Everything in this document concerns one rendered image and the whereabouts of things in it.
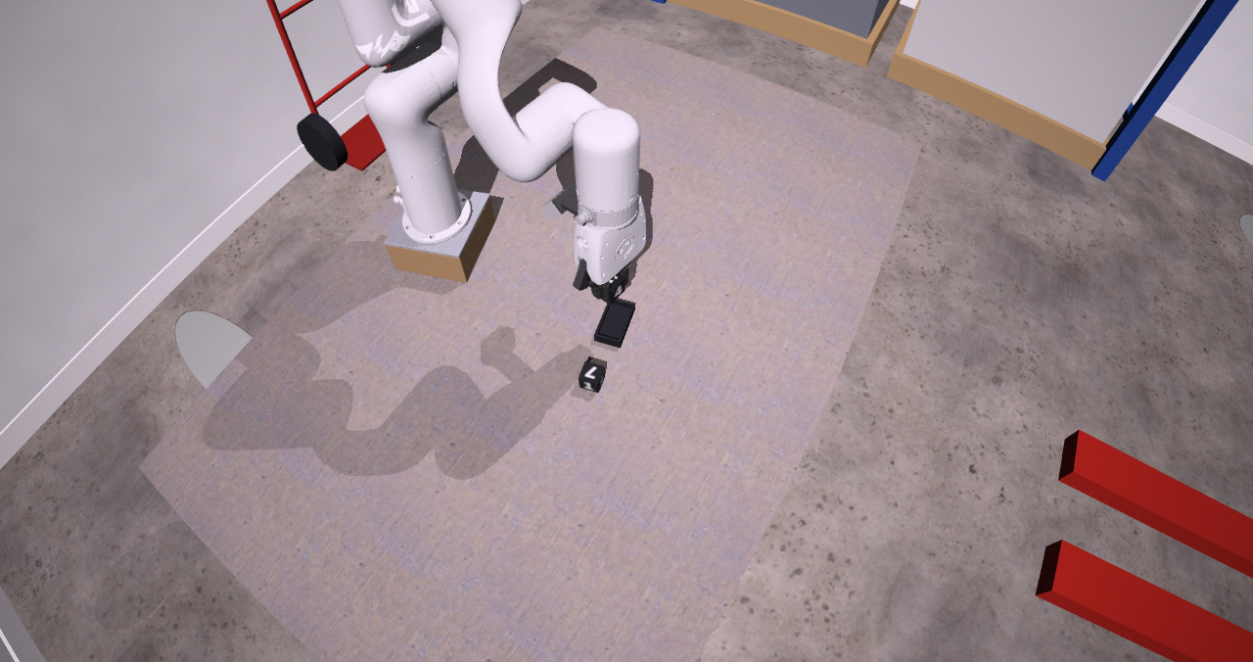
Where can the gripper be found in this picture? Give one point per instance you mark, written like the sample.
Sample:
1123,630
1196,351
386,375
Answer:
606,251

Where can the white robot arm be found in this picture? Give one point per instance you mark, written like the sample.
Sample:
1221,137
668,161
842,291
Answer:
605,141

